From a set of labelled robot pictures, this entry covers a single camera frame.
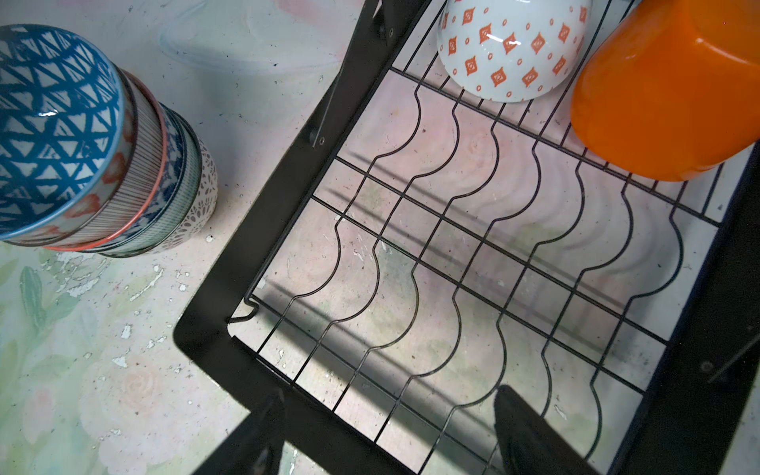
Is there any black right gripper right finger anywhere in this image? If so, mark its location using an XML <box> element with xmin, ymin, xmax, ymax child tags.
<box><xmin>494</xmin><ymin>385</ymin><xmax>598</xmax><ymax>475</ymax></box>

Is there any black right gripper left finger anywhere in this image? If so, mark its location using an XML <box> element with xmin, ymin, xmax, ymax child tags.
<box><xmin>194</xmin><ymin>389</ymin><xmax>286</xmax><ymax>475</ymax></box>

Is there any black wire dish rack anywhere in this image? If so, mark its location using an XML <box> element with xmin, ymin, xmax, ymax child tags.
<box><xmin>174</xmin><ymin>1</ymin><xmax>759</xmax><ymax>474</ymax></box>

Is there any orange plastic bowl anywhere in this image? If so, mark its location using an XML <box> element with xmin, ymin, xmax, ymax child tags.
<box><xmin>571</xmin><ymin>1</ymin><xmax>759</xmax><ymax>181</ymax></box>

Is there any blue triangle patterned bowl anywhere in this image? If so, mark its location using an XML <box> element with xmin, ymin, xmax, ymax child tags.
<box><xmin>1</xmin><ymin>24</ymin><xmax>134</xmax><ymax>245</ymax></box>

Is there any green patterned ceramic bowl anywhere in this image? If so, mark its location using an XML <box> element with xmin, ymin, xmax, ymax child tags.
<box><xmin>437</xmin><ymin>0</ymin><xmax>593</xmax><ymax>103</ymax></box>

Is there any green striped ceramic bowl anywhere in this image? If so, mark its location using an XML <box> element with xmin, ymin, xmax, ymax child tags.
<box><xmin>100</xmin><ymin>110</ymin><xmax>204</xmax><ymax>258</ymax></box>

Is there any grey dotted ceramic bowl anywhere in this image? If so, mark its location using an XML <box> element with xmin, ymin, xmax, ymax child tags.
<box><xmin>152</xmin><ymin>140</ymin><xmax>218</xmax><ymax>253</ymax></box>

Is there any red striped ceramic bowl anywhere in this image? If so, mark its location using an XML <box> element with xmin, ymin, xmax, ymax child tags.
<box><xmin>46</xmin><ymin>70</ymin><xmax>167</xmax><ymax>251</ymax></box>

